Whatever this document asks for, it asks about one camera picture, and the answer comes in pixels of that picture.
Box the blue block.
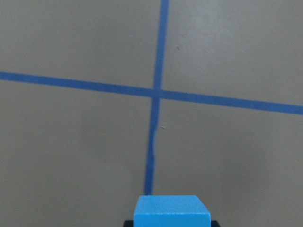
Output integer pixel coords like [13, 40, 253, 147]
[133, 195, 211, 227]

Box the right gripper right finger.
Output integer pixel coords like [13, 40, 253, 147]
[211, 220, 220, 227]

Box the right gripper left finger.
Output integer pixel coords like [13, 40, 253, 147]
[123, 220, 134, 227]

